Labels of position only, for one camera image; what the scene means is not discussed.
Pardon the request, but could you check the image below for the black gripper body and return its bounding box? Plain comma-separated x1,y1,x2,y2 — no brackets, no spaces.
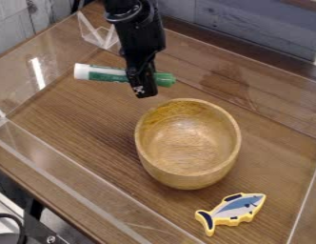
106,0,168,74

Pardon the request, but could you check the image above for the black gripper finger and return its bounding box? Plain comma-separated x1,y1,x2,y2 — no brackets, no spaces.
118,47,128,64
126,61,158,98

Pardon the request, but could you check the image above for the green white marker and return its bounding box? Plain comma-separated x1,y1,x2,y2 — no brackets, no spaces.
74,63,176,88

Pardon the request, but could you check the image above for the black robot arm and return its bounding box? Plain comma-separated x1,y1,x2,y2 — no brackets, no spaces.
102,0,166,98

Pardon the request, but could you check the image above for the brown wooden bowl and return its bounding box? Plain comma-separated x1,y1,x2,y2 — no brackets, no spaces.
134,98,242,190

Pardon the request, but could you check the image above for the yellow blue fish toy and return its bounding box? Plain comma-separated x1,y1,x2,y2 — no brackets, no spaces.
196,193,267,236

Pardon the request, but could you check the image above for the clear acrylic tray wall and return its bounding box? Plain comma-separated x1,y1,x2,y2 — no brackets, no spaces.
0,118,201,244

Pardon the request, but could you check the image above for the black cable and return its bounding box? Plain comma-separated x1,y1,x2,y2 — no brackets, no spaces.
0,213,26,244

